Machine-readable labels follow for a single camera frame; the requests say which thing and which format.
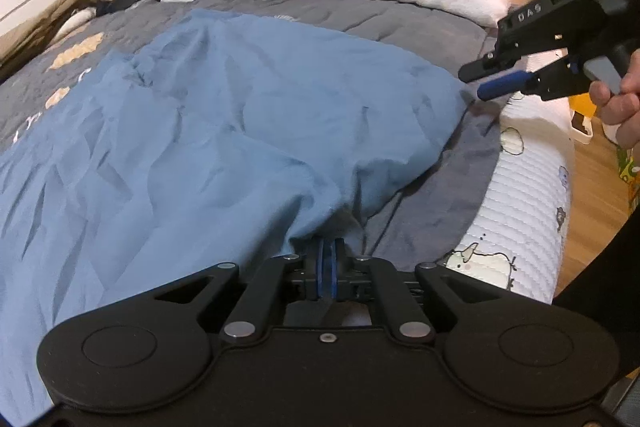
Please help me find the yellow green printed mat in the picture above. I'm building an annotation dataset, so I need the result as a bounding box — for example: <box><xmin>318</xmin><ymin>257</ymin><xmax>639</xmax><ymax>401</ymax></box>
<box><xmin>617</xmin><ymin>146</ymin><xmax>640</xmax><ymax>210</ymax></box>

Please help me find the white plastic box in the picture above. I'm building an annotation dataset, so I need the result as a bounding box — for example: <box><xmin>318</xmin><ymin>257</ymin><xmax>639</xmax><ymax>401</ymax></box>
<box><xmin>569</xmin><ymin>104</ymin><xmax>597</xmax><ymax>144</ymax></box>

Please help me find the grey printed quilt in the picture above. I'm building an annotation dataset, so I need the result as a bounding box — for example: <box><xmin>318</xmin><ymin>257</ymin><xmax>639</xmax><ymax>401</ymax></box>
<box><xmin>0</xmin><ymin>0</ymin><xmax>506</xmax><ymax>260</ymax></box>

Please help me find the person's black clothed body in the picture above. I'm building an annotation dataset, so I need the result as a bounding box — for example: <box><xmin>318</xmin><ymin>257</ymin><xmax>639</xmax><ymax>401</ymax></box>
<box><xmin>550</xmin><ymin>199</ymin><xmax>640</xmax><ymax>380</ymax></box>

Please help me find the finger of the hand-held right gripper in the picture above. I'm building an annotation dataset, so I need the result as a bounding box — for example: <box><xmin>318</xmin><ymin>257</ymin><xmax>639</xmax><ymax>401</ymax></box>
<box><xmin>476</xmin><ymin>54</ymin><xmax>592</xmax><ymax>104</ymax></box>
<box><xmin>459</xmin><ymin>49</ymin><xmax>533</xmax><ymax>84</ymax></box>

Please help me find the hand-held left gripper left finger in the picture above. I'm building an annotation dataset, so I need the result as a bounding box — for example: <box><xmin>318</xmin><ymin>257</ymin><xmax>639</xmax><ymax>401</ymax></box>
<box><xmin>145</xmin><ymin>237</ymin><xmax>332</xmax><ymax>343</ymax></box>

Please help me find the white cartoon print mattress cover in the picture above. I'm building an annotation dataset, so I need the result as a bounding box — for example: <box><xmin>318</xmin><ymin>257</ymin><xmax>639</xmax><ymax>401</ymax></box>
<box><xmin>440</xmin><ymin>89</ymin><xmax>576</xmax><ymax>308</ymax></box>

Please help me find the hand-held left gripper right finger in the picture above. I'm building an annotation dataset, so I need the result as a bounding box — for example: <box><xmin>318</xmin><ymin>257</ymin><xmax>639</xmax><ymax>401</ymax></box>
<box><xmin>330</xmin><ymin>237</ymin><xmax>512</xmax><ymax>343</ymax></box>

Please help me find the person's right hand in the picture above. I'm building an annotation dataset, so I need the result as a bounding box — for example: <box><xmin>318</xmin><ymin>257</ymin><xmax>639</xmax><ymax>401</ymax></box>
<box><xmin>589</xmin><ymin>51</ymin><xmax>640</xmax><ymax>145</ymax></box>

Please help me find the dark brown folded garment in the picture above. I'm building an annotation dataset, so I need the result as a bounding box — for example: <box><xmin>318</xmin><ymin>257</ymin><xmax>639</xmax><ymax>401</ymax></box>
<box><xmin>0</xmin><ymin>9</ymin><xmax>96</xmax><ymax>82</ymax></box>

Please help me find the blue bed sheet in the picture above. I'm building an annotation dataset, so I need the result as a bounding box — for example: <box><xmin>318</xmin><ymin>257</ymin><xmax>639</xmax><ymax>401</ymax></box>
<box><xmin>0</xmin><ymin>9</ymin><xmax>473</xmax><ymax>408</ymax></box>

